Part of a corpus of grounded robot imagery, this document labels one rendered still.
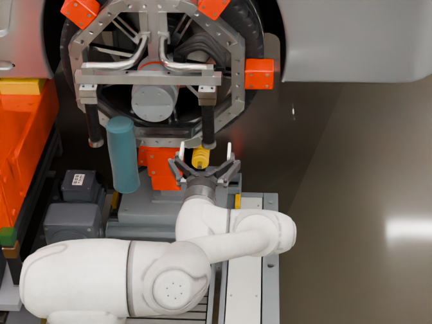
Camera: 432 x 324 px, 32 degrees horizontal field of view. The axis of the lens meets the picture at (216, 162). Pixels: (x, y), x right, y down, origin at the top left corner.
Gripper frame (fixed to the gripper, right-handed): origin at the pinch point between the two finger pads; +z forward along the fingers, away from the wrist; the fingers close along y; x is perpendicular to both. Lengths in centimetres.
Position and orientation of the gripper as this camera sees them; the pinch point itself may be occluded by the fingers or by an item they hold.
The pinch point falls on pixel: (206, 148)
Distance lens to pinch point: 213.6
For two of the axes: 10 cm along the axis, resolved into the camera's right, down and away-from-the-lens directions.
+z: 0.6, -6.2, 7.8
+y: 10.0, 0.2, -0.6
